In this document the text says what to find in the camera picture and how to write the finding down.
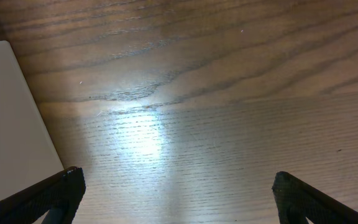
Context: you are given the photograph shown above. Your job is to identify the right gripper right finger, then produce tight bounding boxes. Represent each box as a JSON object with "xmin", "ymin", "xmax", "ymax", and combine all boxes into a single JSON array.
[{"xmin": 272, "ymin": 171, "xmax": 358, "ymax": 224}]

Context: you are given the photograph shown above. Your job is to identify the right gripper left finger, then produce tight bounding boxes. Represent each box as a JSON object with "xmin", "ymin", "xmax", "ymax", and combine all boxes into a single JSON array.
[{"xmin": 0, "ymin": 166, "xmax": 86, "ymax": 224}]

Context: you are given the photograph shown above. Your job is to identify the white cardboard box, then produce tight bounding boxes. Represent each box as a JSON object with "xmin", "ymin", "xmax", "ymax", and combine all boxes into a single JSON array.
[{"xmin": 0, "ymin": 41, "xmax": 63, "ymax": 200}]

